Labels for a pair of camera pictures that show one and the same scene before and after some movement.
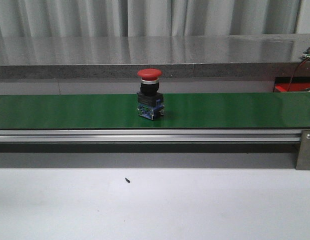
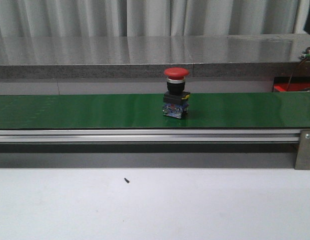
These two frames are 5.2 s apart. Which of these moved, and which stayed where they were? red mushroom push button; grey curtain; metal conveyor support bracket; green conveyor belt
Moved: red mushroom push button
Stayed: green conveyor belt; metal conveyor support bracket; grey curtain
